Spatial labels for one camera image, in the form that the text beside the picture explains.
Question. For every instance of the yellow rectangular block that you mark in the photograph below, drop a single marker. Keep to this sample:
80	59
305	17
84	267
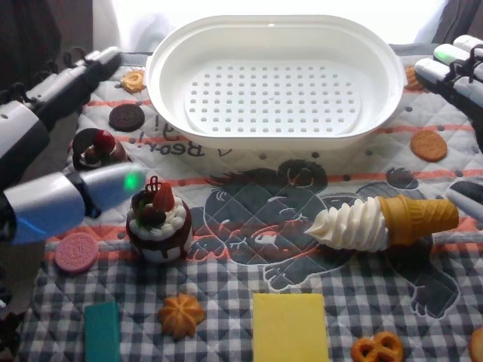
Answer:
288	328

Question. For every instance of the dark curtain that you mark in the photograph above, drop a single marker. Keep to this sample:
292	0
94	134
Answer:
460	19
34	34

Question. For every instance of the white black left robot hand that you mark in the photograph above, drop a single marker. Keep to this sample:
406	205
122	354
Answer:
45	203

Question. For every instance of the brown toy pretzel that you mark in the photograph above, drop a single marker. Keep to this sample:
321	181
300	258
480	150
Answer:
368	350

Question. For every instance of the pale orange cookie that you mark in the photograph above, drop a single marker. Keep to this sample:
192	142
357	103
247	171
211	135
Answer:
477	345

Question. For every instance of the flower-shaped butter cookie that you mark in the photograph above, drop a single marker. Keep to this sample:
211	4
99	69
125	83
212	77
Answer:
181	316

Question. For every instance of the pink sandwich cookie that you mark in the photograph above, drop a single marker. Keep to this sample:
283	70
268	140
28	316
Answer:
77	252

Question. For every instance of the grey quilt with bear print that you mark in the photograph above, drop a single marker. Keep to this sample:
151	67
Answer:
234	271

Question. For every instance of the teal rectangular block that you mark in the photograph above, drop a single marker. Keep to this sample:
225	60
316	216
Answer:
102	332

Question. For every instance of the white oval perforated basket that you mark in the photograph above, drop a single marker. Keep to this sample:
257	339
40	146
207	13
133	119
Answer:
271	43

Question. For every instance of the white perforated insert plate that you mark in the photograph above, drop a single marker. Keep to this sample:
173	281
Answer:
272	99

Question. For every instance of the chocolate cake with strawberry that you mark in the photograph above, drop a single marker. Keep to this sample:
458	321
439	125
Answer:
166	234

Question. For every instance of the red small object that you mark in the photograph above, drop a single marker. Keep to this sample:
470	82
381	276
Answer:
113	151

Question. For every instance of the orange round cracker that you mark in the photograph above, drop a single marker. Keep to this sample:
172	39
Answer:
428	147
412	82

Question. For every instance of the toy soft ice cream cone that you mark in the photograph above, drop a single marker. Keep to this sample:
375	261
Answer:
362	226

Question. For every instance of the brown sandwich cookie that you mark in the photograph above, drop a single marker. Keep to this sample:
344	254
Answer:
126	117

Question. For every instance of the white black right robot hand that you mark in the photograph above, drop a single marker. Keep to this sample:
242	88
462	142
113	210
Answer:
458	81

